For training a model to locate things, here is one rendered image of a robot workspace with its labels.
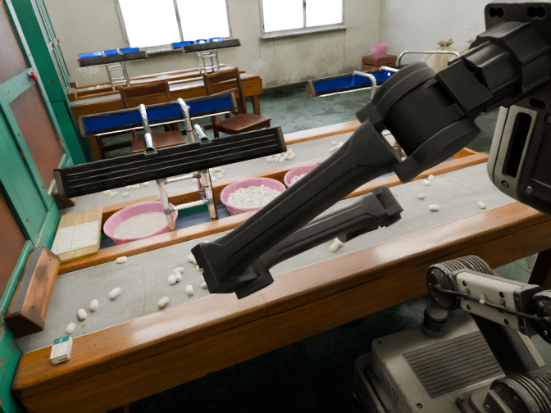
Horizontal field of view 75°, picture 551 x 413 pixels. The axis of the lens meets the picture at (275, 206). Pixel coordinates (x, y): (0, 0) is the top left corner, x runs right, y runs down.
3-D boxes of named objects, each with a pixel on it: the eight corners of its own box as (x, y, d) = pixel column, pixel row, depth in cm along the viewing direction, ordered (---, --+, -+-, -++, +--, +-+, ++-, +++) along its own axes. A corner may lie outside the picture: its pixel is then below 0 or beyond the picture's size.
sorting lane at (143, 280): (560, 192, 137) (562, 187, 136) (29, 359, 88) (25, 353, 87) (493, 164, 161) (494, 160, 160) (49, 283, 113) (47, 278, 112)
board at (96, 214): (98, 254, 117) (97, 251, 117) (47, 267, 113) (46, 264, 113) (102, 208, 144) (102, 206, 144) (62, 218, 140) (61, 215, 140)
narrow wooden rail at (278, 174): (438, 154, 191) (441, 134, 186) (70, 245, 143) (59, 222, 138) (430, 151, 196) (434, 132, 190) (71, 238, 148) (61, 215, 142)
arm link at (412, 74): (193, 314, 54) (168, 255, 57) (245, 297, 65) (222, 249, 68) (482, 120, 36) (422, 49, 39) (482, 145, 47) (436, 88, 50)
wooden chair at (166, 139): (146, 201, 314) (115, 96, 269) (143, 182, 349) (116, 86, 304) (196, 190, 325) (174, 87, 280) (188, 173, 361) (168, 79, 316)
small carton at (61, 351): (70, 359, 82) (66, 353, 81) (52, 365, 81) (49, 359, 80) (72, 339, 87) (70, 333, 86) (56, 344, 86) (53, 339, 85)
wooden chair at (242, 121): (243, 177, 342) (230, 78, 297) (216, 166, 369) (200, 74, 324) (276, 161, 368) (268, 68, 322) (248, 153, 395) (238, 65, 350)
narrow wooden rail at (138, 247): (489, 177, 165) (494, 155, 159) (57, 298, 117) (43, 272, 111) (480, 173, 169) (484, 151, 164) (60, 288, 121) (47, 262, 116)
